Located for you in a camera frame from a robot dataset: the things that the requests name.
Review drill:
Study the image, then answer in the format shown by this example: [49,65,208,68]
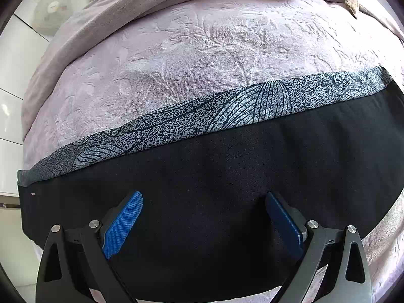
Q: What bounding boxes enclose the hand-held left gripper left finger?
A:
[36,191,144,303]

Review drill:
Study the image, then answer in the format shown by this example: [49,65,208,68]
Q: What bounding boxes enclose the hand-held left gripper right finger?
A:
[265,192,373,303]

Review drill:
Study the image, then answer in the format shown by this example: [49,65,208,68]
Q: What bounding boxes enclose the black pants with patterned waistband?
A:
[17,66,404,300]

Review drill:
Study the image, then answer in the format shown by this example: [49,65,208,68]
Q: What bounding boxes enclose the white cabinet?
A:
[0,16,51,196]

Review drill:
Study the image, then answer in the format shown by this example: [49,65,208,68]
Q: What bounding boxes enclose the lilac embossed blanket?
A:
[20,0,404,303]

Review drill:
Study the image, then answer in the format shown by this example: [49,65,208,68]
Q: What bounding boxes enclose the taupe plush blanket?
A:
[22,0,404,139]

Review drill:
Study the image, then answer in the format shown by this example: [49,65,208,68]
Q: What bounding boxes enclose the grey round object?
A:
[33,0,73,35]

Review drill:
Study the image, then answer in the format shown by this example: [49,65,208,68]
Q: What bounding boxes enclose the beige fabric strap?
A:
[342,0,360,18]

